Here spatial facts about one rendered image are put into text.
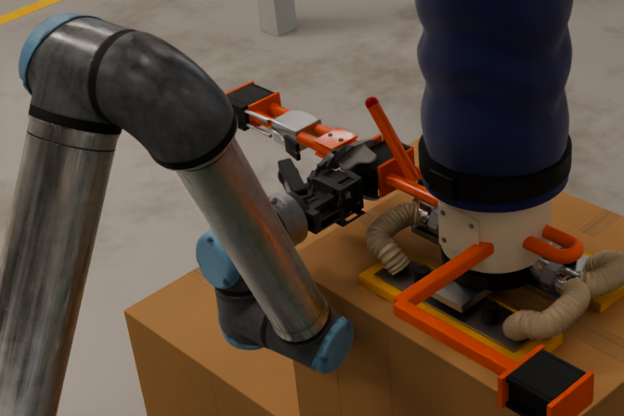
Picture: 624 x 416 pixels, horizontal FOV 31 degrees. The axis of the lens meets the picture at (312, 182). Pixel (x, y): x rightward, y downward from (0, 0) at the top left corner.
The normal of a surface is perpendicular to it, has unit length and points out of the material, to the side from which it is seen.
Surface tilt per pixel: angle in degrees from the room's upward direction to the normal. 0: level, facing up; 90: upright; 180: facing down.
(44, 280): 73
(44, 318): 77
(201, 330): 0
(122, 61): 41
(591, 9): 0
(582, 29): 0
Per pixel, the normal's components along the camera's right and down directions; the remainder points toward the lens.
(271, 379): -0.09, -0.85
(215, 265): -0.73, 0.34
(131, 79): -0.11, -0.01
